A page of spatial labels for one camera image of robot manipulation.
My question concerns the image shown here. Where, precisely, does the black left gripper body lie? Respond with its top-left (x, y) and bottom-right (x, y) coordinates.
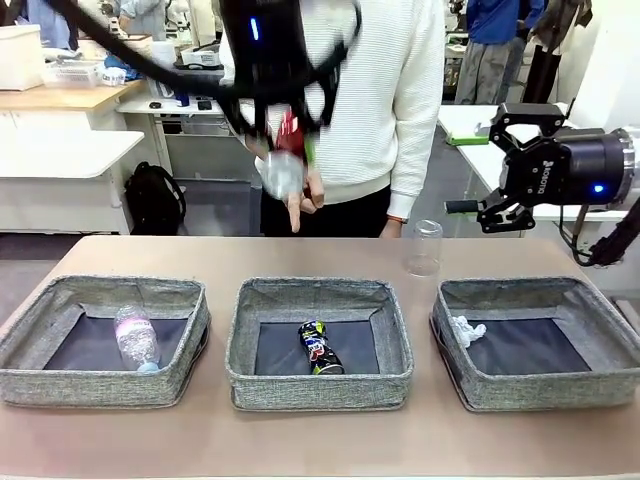
top-left (219, 0), bottom-right (322, 107)

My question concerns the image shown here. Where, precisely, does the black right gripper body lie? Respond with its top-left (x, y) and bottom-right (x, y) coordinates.
top-left (499, 127), bottom-right (627, 207)

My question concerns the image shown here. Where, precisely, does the crushed red soda can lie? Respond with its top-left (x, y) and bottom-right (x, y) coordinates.
top-left (259, 109), bottom-right (314, 202)

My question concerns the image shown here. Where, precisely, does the clear plastic cup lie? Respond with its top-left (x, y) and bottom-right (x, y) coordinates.
top-left (405, 218), bottom-right (444, 278)

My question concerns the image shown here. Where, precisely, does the white paper ball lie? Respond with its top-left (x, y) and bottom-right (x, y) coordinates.
top-left (452, 314), bottom-right (487, 349)

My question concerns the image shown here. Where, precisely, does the crushed blue soda can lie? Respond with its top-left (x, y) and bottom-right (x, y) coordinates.
top-left (298, 319), bottom-right (346, 376)

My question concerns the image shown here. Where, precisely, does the clear plastic water bottle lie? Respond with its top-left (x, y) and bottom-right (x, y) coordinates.
top-left (113, 304), bottom-right (162, 375)

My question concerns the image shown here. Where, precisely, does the person's right hand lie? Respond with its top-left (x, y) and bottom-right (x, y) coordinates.
top-left (254, 154), bottom-right (327, 235)

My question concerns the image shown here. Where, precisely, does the bystander in black clothes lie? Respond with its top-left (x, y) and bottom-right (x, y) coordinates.
top-left (519, 0), bottom-right (594, 107)

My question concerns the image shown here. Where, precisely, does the large white table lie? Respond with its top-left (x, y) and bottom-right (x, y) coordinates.
top-left (437, 103), bottom-right (631, 224)

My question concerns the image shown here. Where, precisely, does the person in white sweater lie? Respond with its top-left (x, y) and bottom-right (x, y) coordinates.
top-left (219, 0), bottom-right (446, 239)

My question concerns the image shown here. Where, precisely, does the blue bottle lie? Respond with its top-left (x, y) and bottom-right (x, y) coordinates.
top-left (172, 74), bottom-right (192, 108)

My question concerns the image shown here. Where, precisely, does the white shelf desk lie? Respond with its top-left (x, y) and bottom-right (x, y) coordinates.
top-left (117, 97), bottom-right (251, 181)

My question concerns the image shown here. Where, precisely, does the bystander in blue jacket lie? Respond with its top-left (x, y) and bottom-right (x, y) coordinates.
top-left (453, 0), bottom-right (544, 105)

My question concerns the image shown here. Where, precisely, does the black backpack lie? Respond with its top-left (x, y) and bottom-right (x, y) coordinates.
top-left (123, 160), bottom-right (187, 236)

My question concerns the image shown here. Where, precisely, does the cream plastic crate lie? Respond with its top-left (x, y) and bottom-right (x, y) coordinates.
top-left (77, 32), bottom-right (154, 67)

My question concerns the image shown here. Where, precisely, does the grey fabric basket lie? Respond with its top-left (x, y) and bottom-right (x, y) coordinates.
top-left (429, 277), bottom-right (640, 413)
top-left (224, 277), bottom-right (415, 412)
top-left (0, 274), bottom-right (211, 407)

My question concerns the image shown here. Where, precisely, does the wooden top counter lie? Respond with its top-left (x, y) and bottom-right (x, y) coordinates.
top-left (0, 77), bottom-right (149, 132)

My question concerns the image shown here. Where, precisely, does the bystander in light blue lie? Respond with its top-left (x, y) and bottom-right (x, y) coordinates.
top-left (27, 0), bottom-right (81, 51)

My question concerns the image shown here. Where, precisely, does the white storage box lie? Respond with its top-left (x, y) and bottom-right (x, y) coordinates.
top-left (0, 23), bottom-right (45, 91)

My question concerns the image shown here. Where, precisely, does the white wire basket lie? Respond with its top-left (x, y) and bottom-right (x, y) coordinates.
top-left (40, 58), bottom-right (104, 89)

